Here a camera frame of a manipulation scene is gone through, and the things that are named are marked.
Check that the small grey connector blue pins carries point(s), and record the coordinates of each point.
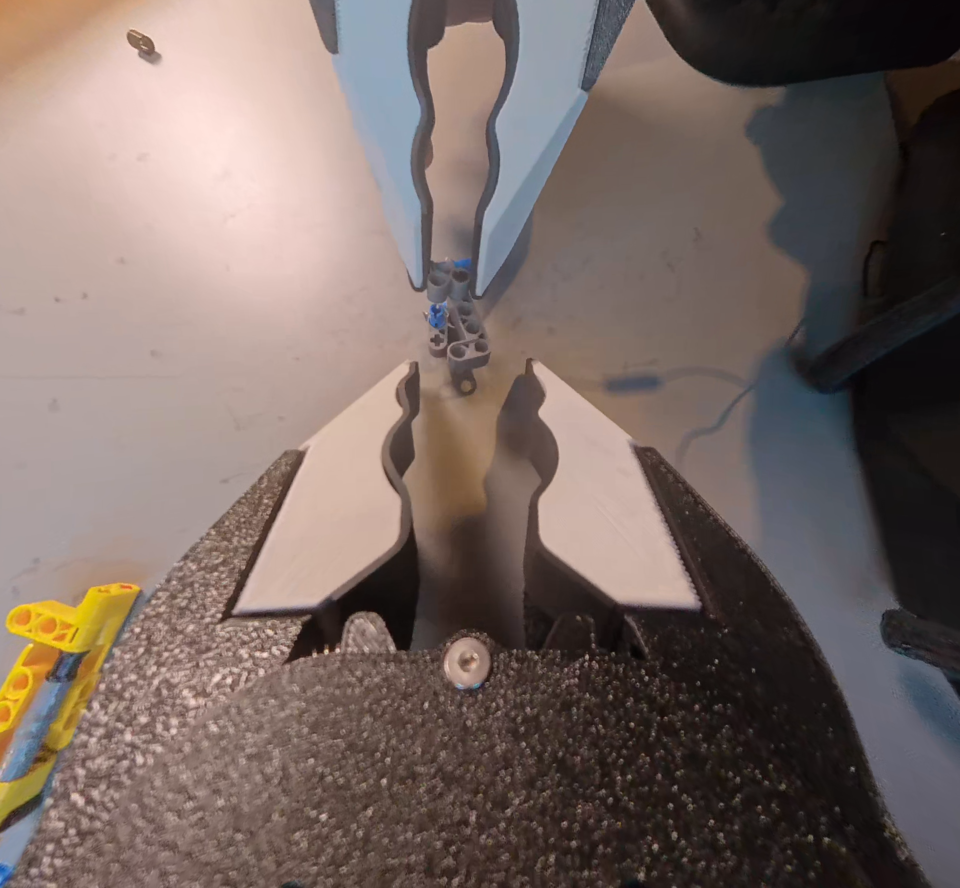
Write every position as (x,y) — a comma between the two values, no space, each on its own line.
(437,339)

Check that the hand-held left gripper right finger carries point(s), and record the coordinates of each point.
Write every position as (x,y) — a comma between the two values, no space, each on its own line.
(600,520)

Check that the grey angled beam assembly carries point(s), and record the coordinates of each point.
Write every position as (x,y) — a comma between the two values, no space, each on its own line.
(459,333)

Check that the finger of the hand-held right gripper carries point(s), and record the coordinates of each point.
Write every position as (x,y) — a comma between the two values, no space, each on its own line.
(375,78)
(547,78)

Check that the person's torso black hoodie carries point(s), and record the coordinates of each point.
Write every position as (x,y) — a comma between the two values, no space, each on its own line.
(915,453)

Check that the yellow beam assembly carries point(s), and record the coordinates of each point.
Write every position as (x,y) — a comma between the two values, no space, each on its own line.
(45,625)

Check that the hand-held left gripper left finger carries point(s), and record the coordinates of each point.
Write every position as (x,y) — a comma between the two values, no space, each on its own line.
(330,520)

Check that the small black connector piece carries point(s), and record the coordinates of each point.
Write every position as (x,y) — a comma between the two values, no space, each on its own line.
(139,40)

